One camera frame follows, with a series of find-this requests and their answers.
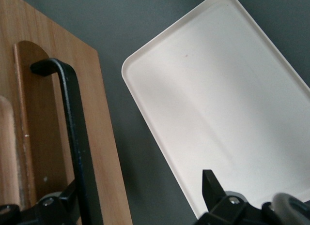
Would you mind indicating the wooden drawer with shallow tray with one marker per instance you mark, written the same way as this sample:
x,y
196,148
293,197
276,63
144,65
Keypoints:
x,y
43,113

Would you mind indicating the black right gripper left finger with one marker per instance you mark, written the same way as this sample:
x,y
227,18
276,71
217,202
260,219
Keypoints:
x,y
48,211

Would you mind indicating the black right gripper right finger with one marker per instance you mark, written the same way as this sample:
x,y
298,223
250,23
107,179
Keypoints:
x,y
225,210

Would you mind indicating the beige plastic tray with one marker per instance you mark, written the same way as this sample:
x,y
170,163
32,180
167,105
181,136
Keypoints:
x,y
218,89

